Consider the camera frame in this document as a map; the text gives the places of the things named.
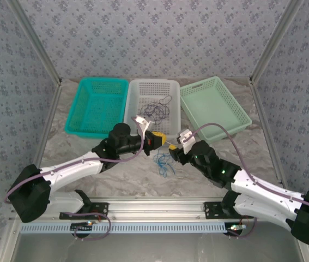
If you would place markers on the white plastic basket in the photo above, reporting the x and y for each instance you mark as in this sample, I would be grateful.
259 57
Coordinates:
151 90

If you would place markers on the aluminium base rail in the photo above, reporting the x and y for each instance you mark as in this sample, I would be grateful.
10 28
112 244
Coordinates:
154 208

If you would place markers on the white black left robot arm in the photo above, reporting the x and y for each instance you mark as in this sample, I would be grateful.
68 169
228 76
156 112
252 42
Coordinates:
72 169

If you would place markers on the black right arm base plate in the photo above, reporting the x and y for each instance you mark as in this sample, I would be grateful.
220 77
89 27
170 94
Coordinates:
211 210

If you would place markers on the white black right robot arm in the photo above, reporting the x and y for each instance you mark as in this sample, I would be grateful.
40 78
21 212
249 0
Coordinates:
263 196

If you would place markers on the teal plastic basket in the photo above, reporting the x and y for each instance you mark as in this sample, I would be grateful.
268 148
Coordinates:
99 109

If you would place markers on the grey metal bottom panel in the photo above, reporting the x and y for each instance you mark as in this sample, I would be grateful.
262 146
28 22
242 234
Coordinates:
154 248

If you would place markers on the small black controller board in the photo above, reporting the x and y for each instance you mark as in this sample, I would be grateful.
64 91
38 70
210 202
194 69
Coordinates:
236 227
82 226

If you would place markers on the aluminium table side rail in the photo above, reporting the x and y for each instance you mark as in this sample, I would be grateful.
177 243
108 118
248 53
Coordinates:
266 122
49 120

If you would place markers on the light green plastic basket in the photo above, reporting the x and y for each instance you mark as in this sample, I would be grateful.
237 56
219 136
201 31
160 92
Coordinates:
211 103

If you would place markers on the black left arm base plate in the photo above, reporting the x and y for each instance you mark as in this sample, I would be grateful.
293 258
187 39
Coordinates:
99 210

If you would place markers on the aluminium frame post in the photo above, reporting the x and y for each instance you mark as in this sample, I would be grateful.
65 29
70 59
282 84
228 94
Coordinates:
277 41
34 41

